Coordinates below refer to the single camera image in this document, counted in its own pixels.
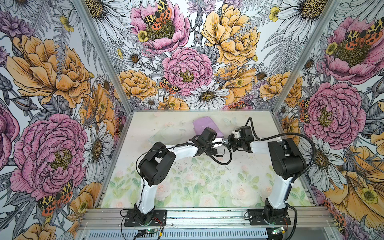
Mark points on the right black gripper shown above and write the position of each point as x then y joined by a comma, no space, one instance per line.
229,139

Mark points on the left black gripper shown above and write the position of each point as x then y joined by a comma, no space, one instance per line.
212,150

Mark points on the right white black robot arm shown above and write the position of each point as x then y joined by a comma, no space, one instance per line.
287,163

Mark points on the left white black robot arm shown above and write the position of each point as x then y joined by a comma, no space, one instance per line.
153,167

